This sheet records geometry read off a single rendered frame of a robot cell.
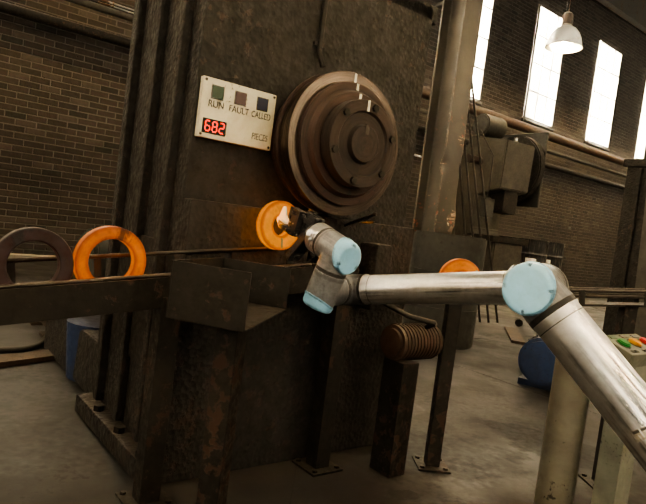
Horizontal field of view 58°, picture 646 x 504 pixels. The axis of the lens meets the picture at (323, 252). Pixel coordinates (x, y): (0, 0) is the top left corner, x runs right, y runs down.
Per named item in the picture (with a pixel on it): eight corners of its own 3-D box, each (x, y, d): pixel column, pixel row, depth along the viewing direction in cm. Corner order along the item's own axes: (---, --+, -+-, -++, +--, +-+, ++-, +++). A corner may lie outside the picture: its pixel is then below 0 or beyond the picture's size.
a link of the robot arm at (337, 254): (330, 275, 155) (344, 240, 153) (305, 256, 165) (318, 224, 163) (356, 279, 161) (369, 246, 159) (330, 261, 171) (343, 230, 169)
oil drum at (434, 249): (384, 333, 484) (399, 226, 479) (432, 332, 521) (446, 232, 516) (439, 351, 437) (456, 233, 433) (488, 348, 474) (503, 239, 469)
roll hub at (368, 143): (314, 181, 183) (326, 91, 181) (379, 192, 200) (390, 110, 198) (325, 181, 178) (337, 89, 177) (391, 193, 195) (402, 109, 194)
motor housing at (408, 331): (359, 466, 210) (379, 319, 207) (402, 457, 224) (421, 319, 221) (384, 482, 200) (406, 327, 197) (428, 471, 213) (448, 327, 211)
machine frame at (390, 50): (71, 407, 231) (120, -46, 222) (294, 387, 298) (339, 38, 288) (139, 488, 174) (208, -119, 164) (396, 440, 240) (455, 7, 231)
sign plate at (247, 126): (194, 135, 177) (201, 75, 176) (266, 151, 193) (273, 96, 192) (197, 135, 175) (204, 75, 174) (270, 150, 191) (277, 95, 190)
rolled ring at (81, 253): (63, 242, 145) (60, 241, 147) (91, 308, 151) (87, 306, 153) (132, 216, 154) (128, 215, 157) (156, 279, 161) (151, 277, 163)
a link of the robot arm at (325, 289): (341, 315, 168) (357, 276, 166) (318, 317, 159) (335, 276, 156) (316, 300, 173) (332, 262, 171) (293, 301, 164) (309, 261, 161)
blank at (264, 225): (256, 200, 181) (261, 200, 179) (296, 201, 191) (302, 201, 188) (255, 250, 183) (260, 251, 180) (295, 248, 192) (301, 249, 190)
